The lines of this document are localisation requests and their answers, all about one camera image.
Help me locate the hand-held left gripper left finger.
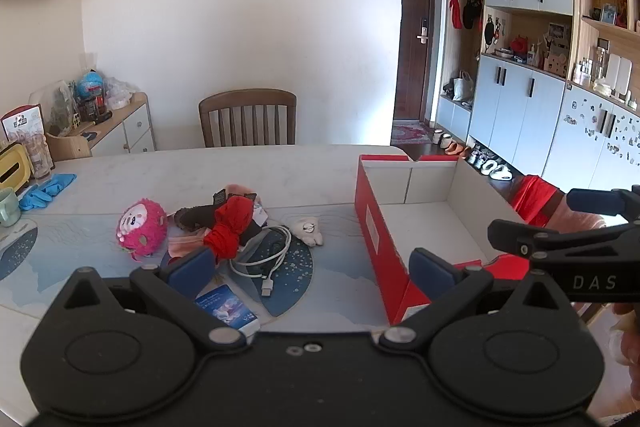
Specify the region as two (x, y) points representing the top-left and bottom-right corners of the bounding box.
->
(47, 248), (249, 350)

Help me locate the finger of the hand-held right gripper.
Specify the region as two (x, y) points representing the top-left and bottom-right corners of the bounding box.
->
(566, 185), (640, 221)
(487, 218), (640, 261)

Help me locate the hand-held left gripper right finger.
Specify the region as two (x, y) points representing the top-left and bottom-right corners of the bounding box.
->
(378, 248), (591, 351)

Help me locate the blue card box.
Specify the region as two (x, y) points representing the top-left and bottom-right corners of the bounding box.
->
(193, 283), (261, 334)

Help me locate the red knit cloth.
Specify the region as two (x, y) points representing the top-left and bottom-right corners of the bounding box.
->
(202, 196), (256, 261)

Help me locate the red cardboard box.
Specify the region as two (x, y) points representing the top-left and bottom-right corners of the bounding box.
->
(354, 153), (538, 327)

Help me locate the pink plush toy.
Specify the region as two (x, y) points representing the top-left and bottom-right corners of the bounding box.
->
(117, 198), (169, 262)

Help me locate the black patterned pouch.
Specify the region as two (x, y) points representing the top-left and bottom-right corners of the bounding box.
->
(212, 189), (259, 208)

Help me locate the black cable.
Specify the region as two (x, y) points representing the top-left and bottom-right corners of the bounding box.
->
(244, 227), (287, 264)

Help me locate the white cable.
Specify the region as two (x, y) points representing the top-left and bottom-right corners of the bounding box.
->
(229, 224), (294, 298)

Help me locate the person's right hand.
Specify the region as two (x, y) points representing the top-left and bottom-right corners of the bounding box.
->
(613, 302), (640, 366)

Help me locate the pink cloth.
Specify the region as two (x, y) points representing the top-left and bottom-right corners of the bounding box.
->
(547, 196), (609, 233)

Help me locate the white cabinet with magnets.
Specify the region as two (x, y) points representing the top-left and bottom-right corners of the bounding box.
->
(542, 84), (640, 194)

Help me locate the row of shoes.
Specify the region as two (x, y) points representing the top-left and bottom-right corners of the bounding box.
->
(432, 129), (514, 182)

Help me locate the blue printed table mat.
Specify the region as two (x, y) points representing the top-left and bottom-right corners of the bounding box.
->
(0, 199), (401, 343)

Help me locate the white lower cabinet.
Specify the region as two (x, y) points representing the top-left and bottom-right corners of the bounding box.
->
(467, 54), (569, 184)

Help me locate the white plush toy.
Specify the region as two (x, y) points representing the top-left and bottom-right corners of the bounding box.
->
(289, 216), (325, 248)

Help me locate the low bench cabinet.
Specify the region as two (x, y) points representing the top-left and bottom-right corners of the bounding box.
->
(436, 95), (474, 138)

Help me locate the patterned doormat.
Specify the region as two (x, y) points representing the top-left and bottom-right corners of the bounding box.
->
(390, 121), (434, 147)

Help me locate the wooden sideboard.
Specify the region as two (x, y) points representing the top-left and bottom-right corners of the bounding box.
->
(45, 92), (157, 158)

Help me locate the white tote bag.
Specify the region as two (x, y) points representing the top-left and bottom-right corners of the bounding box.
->
(452, 70), (475, 104)

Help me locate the blue glove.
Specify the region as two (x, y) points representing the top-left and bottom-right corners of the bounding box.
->
(18, 186), (52, 212)
(42, 173), (78, 196)

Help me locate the wooden chair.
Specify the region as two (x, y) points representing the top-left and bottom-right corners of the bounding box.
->
(198, 89), (298, 149)

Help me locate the wooden tray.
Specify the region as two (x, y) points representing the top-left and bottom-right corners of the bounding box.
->
(44, 131), (94, 163)

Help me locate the patterned glass cup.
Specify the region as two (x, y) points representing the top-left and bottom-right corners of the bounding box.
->
(22, 132), (55, 180)

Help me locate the clear plastic bag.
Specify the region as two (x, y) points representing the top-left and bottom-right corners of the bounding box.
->
(102, 76), (136, 110)

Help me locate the green mug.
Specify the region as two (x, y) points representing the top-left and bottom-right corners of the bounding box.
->
(0, 187), (21, 228)

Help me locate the yellow tissue box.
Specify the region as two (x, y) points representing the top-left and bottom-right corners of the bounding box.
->
(0, 145), (32, 194)

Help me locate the blue globe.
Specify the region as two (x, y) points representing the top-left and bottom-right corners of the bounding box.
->
(75, 69), (106, 100)

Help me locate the hanging black bag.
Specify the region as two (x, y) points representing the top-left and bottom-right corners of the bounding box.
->
(462, 0), (482, 30)

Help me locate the red framed photo stand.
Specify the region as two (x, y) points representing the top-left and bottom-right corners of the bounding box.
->
(0, 104), (46, 143)

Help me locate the brown entrance door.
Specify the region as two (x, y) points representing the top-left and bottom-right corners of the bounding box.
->
(393, 0), (436, 126)

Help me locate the brown heart-shaped frame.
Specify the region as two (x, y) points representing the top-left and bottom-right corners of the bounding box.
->
(172, 205), (222, 231)

